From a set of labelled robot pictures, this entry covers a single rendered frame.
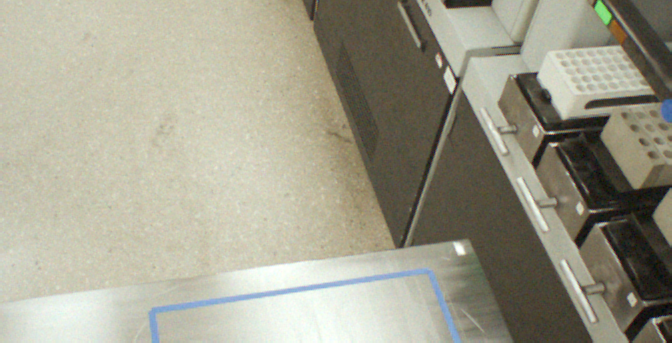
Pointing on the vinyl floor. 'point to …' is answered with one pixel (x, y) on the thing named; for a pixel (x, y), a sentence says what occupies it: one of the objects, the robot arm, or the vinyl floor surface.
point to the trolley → (283, 304)
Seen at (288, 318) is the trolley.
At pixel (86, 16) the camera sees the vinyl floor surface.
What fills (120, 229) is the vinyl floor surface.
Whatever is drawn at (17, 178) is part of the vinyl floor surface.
